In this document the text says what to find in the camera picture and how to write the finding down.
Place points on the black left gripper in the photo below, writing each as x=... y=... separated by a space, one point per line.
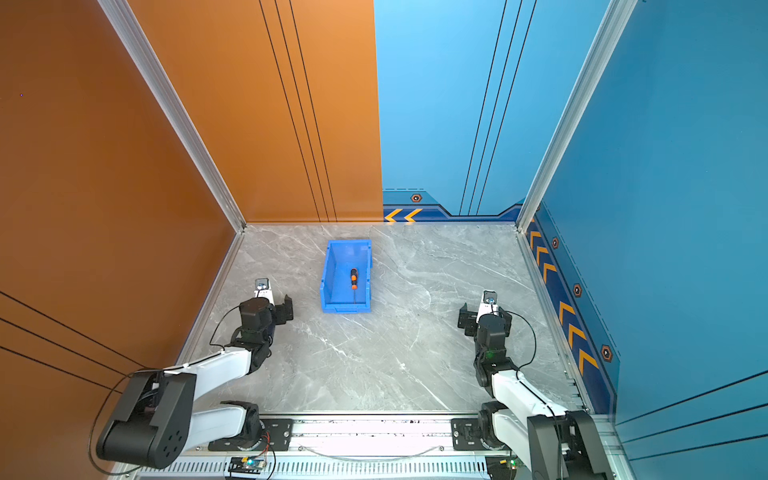
x=279 y=311

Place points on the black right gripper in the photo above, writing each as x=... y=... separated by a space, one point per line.
x=470 y=318

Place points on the orange black screwdriver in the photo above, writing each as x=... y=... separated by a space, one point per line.
x=354 y=276

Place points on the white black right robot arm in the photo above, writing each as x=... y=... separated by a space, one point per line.
x=550 y=440

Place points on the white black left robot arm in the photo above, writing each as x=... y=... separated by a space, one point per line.
x=154 y=420

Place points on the blue plastic bin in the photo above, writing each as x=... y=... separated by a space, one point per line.
x=336 y=294

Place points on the green circuit board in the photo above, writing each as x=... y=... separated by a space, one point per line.
x=245 y=466

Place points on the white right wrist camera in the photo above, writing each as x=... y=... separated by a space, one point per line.
x=488 y=304

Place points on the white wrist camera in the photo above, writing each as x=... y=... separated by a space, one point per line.
x=262 y=289
x=488 y=304

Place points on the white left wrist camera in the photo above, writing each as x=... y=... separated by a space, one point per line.
x=262 y=289

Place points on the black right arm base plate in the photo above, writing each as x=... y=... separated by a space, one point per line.
x=467 y=435

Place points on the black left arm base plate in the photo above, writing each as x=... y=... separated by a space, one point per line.
x=274 y=434

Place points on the aluminium front rail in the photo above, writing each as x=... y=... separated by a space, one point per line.
x=353 y=446

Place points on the aluminium corner post right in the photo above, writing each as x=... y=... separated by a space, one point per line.
x=601 y=50

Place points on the aluminium corner post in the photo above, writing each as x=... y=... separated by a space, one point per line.
x=601 y=50
x=126 y=25

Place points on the aluminium corner post left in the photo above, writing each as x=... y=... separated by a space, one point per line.
x=126 y=25

